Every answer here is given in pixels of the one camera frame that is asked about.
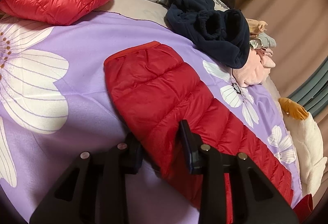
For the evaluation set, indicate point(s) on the red down jacket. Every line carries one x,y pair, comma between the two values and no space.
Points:
152,89

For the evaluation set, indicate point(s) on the white plush goose toy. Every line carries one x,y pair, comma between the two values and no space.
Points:
308,141

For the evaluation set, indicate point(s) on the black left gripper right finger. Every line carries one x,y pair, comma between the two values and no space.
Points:
254,199

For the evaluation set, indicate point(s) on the purple floral bed cover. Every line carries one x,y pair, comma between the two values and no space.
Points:
54,102

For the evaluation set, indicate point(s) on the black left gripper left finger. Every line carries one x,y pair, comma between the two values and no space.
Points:
93,188

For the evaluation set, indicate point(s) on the beige folded garment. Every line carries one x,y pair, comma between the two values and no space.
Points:
256,26

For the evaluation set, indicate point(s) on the pink beige curtain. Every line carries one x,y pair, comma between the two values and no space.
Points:
299,28

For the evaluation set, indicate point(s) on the pink folded garment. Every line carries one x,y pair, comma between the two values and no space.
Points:
256,69

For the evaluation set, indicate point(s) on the navy fleece garment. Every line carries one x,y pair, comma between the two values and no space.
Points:
222,35

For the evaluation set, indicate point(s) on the grey folded garment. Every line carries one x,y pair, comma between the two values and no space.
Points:
262,40

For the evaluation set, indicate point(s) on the teal curtain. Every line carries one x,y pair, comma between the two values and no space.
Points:
312,95

